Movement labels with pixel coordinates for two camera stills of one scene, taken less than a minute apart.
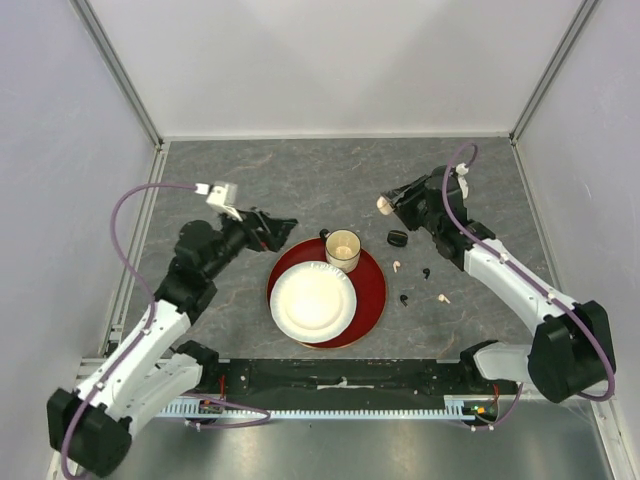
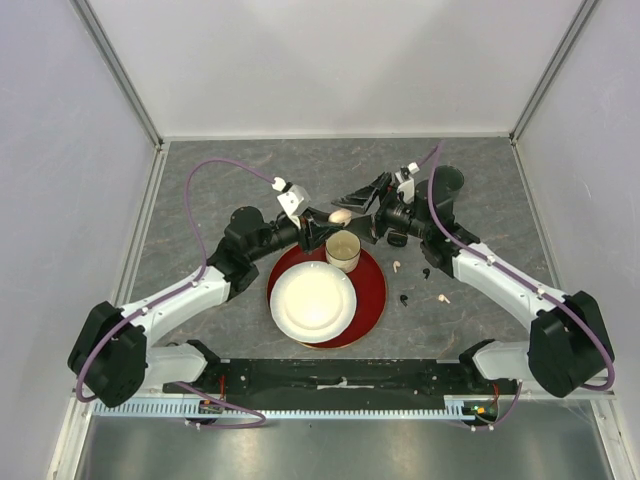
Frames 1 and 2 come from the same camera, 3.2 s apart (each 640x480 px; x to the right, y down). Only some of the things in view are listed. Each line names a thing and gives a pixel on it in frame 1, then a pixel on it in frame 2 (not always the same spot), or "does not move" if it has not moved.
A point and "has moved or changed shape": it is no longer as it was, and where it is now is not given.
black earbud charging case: x=397 y=237 does not move
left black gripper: x=275 y=230 -> x=311 y=233
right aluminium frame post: x=567 y=41 does not move
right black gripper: x=403 y=207 -> x=361 y=200
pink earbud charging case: x=384 y=206 has moved or changed shape
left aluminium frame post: x=89 y=21 does not move
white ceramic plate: x=313 y=302 does not move
